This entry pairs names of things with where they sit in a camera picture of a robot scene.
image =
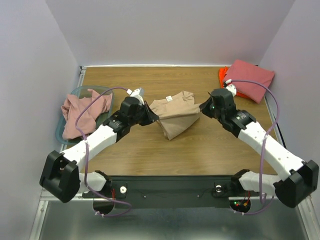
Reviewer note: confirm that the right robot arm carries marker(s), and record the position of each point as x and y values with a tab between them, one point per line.
295	178

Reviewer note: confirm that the teal plastic basket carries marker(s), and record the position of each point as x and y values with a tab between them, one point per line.
102	117

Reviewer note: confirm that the folded orange t shirt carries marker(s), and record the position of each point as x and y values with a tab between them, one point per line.
221	75

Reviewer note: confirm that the folded pink t shirt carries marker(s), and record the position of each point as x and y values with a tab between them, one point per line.
241	70

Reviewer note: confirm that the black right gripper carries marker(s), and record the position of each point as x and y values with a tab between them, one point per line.
207	107

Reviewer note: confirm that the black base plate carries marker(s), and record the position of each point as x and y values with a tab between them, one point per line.
189	191

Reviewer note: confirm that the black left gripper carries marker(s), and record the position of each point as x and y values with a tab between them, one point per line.
150	116

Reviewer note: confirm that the beige t shirt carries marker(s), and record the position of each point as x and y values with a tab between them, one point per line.
176	113

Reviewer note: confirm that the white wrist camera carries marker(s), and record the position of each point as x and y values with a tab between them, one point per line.
228	84
137	93

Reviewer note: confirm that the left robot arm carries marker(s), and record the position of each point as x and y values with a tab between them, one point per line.
65	173

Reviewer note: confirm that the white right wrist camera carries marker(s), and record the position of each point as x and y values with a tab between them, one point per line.
228	84

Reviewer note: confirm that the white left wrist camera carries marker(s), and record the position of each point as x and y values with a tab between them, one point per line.
137	93

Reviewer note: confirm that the pink crumpled t shirt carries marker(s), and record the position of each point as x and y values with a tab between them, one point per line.
80	112

